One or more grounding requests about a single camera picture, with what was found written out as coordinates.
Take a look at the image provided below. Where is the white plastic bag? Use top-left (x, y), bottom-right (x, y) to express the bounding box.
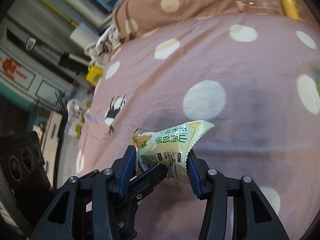
top-left (65, 99), bottom-right (92, 139)

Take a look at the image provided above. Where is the small yellow box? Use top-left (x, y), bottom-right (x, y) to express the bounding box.
top-left (86, 65), bottom-right (104, 86)

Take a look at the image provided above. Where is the white patterned cloth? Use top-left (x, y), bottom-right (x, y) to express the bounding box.
top-left (84, 24), bottom-right (124, 68)

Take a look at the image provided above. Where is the black speaker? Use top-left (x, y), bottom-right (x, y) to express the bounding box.
top-left (1, 131), bottom-right (44, 192)

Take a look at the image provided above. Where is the clear plastic bottle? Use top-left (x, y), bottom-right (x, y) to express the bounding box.
top-left (235, 0), bottom-right (283, 15)

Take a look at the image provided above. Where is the pink polka dot bedsheet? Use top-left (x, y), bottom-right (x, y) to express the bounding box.
top-left (76, 13), bottom-right (319, 239)

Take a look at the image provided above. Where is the white paper roll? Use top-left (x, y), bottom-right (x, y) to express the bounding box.
top-left (69, 23), bottom-right (99, 50)

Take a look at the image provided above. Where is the pale green yam snack packet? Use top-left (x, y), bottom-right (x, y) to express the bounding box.
top-left (132, 120), bottom-right (215, 183)

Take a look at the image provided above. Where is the yellow bottle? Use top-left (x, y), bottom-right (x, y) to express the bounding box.
top-left (280, 0), bottom-right (301, 21)

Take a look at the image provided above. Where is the brown polka dot pillow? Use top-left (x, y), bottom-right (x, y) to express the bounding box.
top-left (112, 0), bottom-right (285, 40)

